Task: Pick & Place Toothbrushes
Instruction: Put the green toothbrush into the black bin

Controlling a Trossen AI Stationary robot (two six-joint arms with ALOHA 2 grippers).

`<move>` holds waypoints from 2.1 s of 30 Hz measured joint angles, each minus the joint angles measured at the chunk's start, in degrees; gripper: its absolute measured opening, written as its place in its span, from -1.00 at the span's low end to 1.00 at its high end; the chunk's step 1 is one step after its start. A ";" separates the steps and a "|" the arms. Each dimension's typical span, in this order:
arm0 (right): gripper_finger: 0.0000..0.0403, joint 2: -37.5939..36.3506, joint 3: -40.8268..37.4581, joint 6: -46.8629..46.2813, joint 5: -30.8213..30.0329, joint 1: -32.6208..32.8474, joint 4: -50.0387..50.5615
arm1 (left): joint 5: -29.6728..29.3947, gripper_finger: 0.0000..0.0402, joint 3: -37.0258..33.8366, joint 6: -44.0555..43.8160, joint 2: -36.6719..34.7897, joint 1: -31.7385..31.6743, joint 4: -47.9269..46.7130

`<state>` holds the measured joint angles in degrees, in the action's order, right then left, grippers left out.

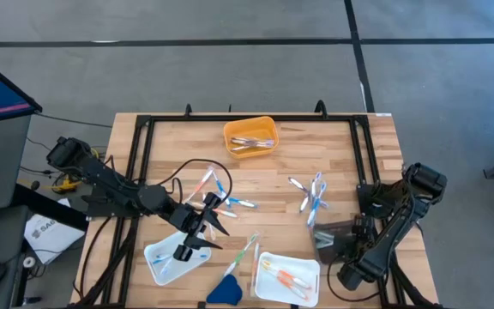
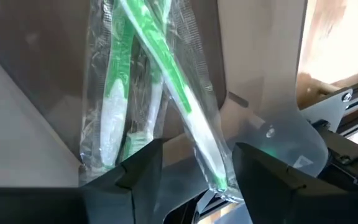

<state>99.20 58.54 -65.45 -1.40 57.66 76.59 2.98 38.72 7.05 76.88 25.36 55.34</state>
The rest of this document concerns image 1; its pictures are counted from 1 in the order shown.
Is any black monitor cable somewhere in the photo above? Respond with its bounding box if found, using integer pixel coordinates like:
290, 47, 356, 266
34, 112, 114, 130

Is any blue cloth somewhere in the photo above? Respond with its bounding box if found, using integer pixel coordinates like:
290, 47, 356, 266
206, 273, 244, 306

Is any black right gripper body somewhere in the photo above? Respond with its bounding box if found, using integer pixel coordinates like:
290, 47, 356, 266
349, 213, 377, 248

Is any white printed box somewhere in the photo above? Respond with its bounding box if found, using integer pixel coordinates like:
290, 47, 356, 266
23, 197, 86, 266

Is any black diagonal bar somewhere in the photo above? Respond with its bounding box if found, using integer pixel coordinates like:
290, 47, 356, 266
10, 184, 89, 233

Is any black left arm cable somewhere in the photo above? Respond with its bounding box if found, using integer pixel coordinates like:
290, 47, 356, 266
156, 158, 234, 205

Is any orange plastic bin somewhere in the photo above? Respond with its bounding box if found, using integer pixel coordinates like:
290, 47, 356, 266
223, 115, 280, 160

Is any grey plastic bin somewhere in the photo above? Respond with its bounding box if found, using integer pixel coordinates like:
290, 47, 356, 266
310, 218, 377, 265

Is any white plastic bin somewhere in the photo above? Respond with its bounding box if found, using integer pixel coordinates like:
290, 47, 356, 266
143, 229, 213, 287
254, 251, 322, 308

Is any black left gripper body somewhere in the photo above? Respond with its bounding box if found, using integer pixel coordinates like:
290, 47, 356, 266
172, 192, 225, 262

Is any yellow cable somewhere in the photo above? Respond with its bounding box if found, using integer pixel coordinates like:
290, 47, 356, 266
51, 147, 101, 194

